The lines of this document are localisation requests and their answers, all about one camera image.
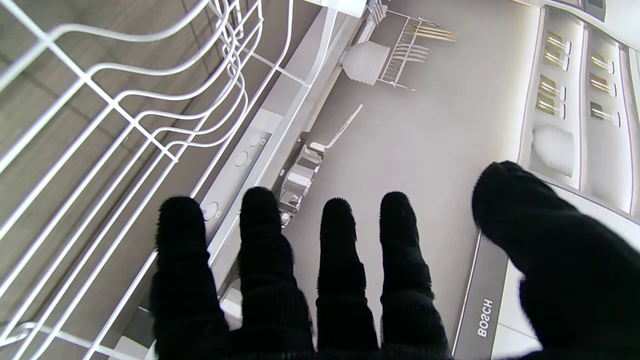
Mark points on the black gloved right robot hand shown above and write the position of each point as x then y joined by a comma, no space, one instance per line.
265,300

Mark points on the printed kitchen backdrop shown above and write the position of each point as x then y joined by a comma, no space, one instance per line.
425,125

